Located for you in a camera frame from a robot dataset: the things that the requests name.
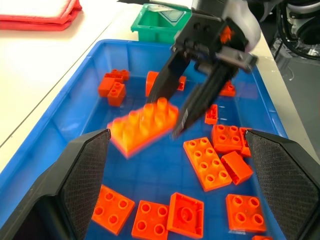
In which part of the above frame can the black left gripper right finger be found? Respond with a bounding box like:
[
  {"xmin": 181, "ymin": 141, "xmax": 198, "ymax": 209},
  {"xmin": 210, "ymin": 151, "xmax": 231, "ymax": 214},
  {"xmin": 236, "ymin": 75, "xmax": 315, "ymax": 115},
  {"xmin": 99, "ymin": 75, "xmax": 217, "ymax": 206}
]
[{"xmin": 244, "ymin": 129, "xmax": 320, "ymax": 240}]

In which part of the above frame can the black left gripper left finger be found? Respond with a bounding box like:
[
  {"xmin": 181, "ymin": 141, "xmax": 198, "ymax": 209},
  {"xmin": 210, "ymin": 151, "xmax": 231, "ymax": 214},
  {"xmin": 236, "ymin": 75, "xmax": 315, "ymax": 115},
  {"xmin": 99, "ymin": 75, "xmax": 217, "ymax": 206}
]
[{"xmin": 0, "ymin": 128, "xmax": 112, "ymax": 240}]

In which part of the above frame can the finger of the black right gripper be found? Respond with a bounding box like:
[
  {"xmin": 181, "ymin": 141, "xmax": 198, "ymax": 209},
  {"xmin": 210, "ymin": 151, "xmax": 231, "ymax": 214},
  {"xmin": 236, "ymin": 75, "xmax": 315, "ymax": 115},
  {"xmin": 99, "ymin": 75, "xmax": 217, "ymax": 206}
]
[
  {"xmin": 170, "ymin": 60, "xmax": 239, "ymax": 141},
  {"xmin": 145, "ymin": 50, "xmax": 193, "ymax": 104}
]

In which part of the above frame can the orange eight-stud toy brick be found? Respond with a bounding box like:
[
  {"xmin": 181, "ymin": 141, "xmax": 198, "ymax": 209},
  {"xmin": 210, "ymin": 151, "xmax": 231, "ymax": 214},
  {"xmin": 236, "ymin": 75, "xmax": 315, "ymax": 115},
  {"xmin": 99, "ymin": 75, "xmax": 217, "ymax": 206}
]
[
  {"xmin": 106, "ymin": 96, "xmax": 181, "ymax": 160},
  {"xmin": 182, "ymin": 136, "xmax": 234, "ymax": 193}
]

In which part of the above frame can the small green plastic bin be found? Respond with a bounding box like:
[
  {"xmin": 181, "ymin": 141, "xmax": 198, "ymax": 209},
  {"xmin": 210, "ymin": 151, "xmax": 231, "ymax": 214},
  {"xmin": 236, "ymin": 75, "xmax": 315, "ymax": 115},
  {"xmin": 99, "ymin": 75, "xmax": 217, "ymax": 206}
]
[{"xmin": 130, "ymin": 3, "xmax": 194, "ymax": 46}]

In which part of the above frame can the large blue plastic bin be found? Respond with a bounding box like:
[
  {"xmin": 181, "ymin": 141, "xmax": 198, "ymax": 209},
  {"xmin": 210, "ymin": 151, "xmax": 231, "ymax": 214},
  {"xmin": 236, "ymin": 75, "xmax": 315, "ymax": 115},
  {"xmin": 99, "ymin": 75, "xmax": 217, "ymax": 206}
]
[{"xmin": 0, "ymin": 38, "xmax": 291, "ymax": 240}]

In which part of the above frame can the orange four-stud toy brick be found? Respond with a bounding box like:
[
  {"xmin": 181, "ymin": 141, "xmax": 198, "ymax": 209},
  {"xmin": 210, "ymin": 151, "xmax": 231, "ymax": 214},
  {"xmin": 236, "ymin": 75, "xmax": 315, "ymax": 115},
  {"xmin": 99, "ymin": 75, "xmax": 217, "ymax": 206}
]
[
  {"xmin": 107, "ymin": 81, "xmax": 127, "ymax": 108},
  {"xmin": 104, "ymin": 68, "xmax": 131, "ymax": 82},
  {"xmin": 166, "ymin": 191, "xmax": 205, "ymax": 239},
  {"xmin": 130, "ymin": 199, "xmax": 171, "ymax": 240},
  {"xmin": 90, "ymin": 183, "xmax": 136, "ymax": 236},
  {"xmin": 220, "ymin": 150, "xmax": 254, "ymax": 186},
  {"xmin": 97, "ymin": 76, "xmax": 114, "ymax": 98},
  {"xmin": 225, "ymin": 193, "xmax": 268, "ymax": 234},
  {"xmin": 239, "ymin": 127, "xmax": 253, "ymax": 159},
  {"xmin": 210, "ymin": 123, "xmax": 245, "ymax": 155},
  {"xmin": 204, "ymin": 103, "xmax": 219, "ymax": 126},
  {"xmin": 218, "ymin": 80, "xmax": 237, "ymax": 98}
]

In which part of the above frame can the clear plastic bag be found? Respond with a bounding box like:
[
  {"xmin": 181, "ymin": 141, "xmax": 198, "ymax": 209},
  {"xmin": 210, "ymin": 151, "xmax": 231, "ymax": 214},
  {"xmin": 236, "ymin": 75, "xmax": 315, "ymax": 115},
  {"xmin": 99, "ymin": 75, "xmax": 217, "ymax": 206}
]
[{"xmin": 144, "ymin": 5, "xmax": 191, "ymax": 27}]

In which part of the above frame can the folded red and white cloth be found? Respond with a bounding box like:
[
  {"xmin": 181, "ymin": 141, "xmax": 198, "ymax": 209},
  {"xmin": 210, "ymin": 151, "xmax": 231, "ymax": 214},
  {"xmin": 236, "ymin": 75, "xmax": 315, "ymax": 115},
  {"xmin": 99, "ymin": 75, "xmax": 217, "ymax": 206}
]
[{"xmin": 0, "ymin": 0, "xmax": 83, "ymax": 32}]

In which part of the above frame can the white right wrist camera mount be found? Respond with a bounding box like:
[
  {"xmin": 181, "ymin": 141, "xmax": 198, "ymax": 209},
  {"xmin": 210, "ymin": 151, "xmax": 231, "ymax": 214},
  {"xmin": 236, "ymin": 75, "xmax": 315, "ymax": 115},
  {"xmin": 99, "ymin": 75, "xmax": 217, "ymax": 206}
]
[{"xmin": 224, "ymin": 0, "xmax": 262, "ymax": 54}]

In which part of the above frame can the black cable bundle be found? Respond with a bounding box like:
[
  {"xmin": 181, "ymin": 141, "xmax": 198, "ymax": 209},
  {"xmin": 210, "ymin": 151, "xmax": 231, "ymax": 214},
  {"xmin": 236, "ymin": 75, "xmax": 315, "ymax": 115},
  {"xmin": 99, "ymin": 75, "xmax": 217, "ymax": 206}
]
[{"xmin": 274, "ymin": 0, "xmax": 320, "ymax": 61}]

